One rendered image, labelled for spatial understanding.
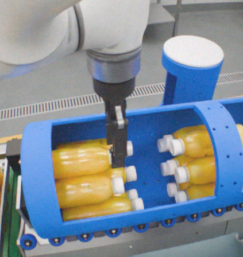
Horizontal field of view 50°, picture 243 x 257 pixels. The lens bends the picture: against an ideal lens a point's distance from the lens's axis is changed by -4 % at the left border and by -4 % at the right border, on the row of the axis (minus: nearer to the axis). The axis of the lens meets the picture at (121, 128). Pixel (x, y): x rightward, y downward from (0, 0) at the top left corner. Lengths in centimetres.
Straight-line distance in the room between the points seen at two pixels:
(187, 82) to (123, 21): 88
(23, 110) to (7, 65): 232
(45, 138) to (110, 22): 31
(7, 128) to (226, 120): 210
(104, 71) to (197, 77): 82
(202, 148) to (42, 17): 51
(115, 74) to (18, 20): 22
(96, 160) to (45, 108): 199
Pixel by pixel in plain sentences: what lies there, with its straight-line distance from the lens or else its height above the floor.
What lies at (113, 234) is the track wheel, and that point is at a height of 96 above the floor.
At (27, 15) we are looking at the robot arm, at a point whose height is 157.
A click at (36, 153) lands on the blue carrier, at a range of 55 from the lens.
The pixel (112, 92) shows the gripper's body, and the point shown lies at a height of 137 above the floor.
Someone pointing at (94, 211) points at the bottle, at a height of 107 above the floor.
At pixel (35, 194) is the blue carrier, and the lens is 55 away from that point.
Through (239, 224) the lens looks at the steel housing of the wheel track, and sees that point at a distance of 92.
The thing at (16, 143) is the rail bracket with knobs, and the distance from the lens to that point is 91.
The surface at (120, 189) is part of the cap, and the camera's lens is 62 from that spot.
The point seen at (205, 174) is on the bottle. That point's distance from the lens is 66.
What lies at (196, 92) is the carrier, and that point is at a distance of 126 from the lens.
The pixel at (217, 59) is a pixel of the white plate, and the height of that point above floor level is 104.
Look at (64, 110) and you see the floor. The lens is 250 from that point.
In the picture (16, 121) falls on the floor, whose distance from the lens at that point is 252.
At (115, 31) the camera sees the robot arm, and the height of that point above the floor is 149.
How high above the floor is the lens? 164
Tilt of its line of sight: 46 degrees down
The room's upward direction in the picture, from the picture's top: straight up
